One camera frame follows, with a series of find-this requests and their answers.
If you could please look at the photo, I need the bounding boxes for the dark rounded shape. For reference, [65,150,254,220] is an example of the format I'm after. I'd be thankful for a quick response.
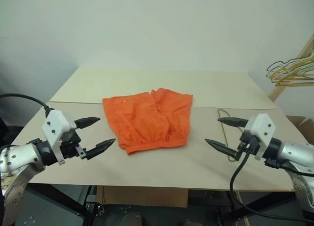
[124,210,142,226]

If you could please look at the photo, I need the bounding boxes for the black metal table frame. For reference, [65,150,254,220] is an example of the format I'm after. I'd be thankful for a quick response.
[49,183,295,226]

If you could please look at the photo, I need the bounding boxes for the wooden clothes rack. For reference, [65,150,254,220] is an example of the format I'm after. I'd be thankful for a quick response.
[267,34,314,101]

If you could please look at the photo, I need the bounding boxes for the gold wire hanger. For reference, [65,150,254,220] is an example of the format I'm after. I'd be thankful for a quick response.
[274,70,314,87]

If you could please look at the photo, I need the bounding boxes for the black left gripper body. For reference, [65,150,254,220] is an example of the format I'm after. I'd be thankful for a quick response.
[59,131,87,160]

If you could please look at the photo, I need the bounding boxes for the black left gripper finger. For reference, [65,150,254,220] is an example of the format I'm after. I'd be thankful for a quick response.
[75,117,101,130]
[85,138,116,161]

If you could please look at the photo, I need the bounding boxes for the brown cardboard sheet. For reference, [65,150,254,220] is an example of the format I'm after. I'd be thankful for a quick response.
[97,186,189,208]

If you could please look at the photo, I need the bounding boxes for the olive wire hanger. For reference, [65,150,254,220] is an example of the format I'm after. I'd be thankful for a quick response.
[217,108,243,162]

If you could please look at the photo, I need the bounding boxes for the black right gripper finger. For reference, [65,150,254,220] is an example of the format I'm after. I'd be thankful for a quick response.
[205,138,240,161]
[217,117,249,128]

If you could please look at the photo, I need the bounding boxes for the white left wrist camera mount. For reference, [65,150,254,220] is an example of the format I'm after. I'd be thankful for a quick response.
[41,109,77,166]

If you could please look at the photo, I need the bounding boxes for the open brown cardboard box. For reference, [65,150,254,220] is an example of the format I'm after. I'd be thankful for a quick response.
[286,115,314,146]

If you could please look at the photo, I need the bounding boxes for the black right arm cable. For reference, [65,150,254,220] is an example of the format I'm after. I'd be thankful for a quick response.
[229,151,314,223]

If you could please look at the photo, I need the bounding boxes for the orange shorts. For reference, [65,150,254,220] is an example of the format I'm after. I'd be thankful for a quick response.
[102,87,194,156]

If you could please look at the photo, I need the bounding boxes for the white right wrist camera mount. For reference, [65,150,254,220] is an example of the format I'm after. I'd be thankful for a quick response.
[241,113,277,161]

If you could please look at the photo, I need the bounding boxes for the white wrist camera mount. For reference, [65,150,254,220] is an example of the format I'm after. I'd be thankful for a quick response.
[241,113,277,161]
[41,109,77,166]

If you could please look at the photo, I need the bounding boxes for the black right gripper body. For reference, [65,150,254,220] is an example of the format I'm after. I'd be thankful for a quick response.
[236,133,261,155]

